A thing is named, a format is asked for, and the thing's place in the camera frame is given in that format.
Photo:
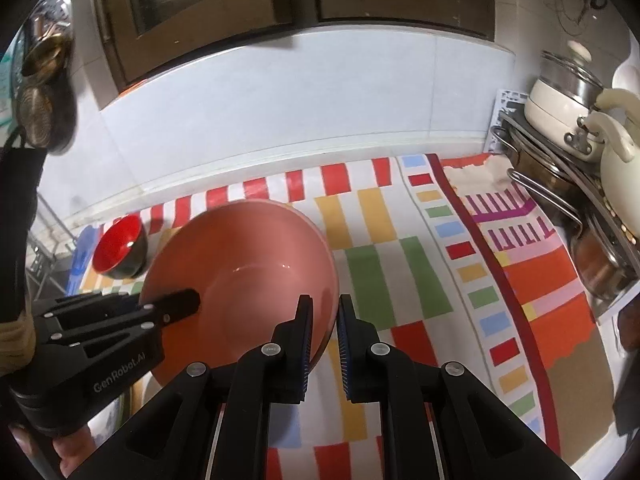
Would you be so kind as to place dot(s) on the steel pots on rack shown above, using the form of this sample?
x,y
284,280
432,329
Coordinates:
x,y
615,302

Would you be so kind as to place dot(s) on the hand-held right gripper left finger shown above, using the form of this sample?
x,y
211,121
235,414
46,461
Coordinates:
x,y
305,355

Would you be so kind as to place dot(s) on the cream enamel kettle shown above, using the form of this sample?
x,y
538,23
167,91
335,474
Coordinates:
x,y
620,170

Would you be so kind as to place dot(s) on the dark round hanging strainer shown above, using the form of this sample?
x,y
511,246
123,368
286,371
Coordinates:
x,y
42,115

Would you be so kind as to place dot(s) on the brown wall cabinet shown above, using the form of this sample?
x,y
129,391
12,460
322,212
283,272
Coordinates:
x,y
200,20

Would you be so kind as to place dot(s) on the pink bowl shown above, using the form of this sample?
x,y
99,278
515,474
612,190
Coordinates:
x,y
250,260

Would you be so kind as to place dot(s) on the person's left hand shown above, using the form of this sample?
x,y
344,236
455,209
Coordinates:
x,y
75,452

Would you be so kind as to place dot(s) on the cream pot with steel steamer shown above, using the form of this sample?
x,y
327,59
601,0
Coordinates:
x,y
545,105

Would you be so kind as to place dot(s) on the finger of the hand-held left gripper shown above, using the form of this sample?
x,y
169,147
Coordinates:
x,y
110,340
180,302

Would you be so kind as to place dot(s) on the blue plastic item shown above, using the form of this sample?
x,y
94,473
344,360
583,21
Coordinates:
x,y
82,260

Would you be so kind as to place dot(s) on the white patterned trivet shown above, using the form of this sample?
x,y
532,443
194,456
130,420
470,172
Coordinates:
x,y
502,105

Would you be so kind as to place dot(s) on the black box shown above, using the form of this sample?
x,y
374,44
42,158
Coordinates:
x,y
629,400

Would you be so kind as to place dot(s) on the red and black bowl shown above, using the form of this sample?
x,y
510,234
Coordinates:
x,y
117,245

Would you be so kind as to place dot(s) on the brass hanging pan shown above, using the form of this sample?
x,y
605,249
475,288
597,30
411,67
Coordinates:
x,y
45,55

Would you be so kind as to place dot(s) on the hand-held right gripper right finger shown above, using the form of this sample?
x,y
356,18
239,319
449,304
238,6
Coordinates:
x,y
344,355

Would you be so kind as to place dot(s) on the copper-toned steel pot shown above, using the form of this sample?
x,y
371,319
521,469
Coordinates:
x,y
595,260

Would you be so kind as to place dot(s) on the colourful striped printed cloth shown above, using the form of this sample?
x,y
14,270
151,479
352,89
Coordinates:
x,y
380,270

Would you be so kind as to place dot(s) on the person's left forearm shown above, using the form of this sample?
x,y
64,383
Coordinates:
x,y
15,345

